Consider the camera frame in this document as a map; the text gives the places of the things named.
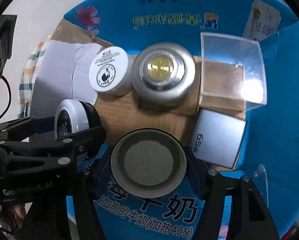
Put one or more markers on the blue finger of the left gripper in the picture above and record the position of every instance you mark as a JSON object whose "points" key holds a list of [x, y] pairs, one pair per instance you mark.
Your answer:
{"points": [[27, 126], [72, 145]]}

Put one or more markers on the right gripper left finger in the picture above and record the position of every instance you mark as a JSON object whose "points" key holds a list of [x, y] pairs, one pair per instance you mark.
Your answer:
{"points": [[88, 223]]}

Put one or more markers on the white jar black label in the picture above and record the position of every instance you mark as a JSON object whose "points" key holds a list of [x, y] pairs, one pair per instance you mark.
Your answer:
{"points": [[73, 116]]}

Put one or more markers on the white cream jar panda logo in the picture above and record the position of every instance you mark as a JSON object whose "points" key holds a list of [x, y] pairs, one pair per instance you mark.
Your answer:
{"points": [[110, 72]]}

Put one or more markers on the grey 65W charger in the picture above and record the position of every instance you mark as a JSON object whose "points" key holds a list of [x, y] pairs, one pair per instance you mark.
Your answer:
{"points": [[217, 138]]}

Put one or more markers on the silver jar with gold top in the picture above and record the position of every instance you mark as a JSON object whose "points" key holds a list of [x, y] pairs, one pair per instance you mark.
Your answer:
{"points": [[163, 74]]}

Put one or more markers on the clear acrylic box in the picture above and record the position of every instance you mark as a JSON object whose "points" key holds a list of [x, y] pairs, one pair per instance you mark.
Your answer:
{"points": [[232, 73]]}

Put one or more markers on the plaid orange blue cloth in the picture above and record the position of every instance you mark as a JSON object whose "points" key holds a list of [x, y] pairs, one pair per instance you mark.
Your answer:
{"points": [[29, 76]]}

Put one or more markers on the blue cardboard milk box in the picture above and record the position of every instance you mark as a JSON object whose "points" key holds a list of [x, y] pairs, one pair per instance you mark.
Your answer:
{"points": [[259, 197]]}

